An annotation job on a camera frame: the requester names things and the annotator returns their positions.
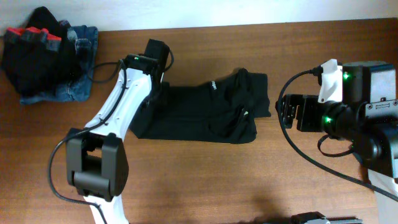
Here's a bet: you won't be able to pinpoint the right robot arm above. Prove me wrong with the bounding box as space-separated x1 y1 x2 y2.
275 59 397 223

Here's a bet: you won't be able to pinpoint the black garment with red trim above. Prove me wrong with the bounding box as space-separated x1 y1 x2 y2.
1 6 83 96

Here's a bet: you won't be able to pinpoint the black t-shirt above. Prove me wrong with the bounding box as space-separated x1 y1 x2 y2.
129 68 271 144

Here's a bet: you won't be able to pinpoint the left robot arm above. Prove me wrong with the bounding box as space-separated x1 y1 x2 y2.
65 39 172 223

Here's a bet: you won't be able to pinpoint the folded blue denim jeans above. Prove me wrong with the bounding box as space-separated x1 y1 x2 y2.
20 25 98 105

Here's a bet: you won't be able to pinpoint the right black cable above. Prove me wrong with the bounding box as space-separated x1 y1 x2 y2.
276 68 398 203

